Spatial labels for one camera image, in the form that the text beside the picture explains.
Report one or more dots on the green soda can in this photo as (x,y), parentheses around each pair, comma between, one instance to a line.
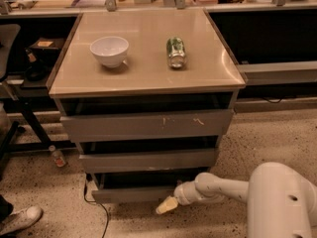
(175,51)

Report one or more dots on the black box with label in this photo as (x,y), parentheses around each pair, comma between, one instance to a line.
(47,45)

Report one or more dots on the white bowl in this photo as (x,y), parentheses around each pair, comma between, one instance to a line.
(110,51)

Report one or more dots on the white sneaker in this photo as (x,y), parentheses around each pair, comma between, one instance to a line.
(20,220)

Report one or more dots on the grey top drawer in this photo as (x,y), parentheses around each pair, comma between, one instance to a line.
(139,126)

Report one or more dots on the plastic bottle on floor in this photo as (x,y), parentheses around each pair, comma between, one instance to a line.
(58,156)

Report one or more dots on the grey bottom drawer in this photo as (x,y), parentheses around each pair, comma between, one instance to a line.
(140,186)

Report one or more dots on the grey drawer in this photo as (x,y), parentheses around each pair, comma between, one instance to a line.
(140,186)
(149,161)
(139,126)

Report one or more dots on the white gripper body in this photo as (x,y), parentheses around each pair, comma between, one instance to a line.
(183,193)

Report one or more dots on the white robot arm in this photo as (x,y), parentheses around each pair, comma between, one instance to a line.
(281,203)

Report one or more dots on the grey drawer cabinet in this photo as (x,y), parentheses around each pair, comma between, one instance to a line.
(144,82)

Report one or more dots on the grey middle drawer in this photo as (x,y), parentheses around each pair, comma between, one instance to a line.
(149,161)

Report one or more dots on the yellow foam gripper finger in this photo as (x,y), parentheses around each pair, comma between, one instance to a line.
(170,203)

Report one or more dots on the black office chair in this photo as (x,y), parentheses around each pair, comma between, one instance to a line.
(8,35)

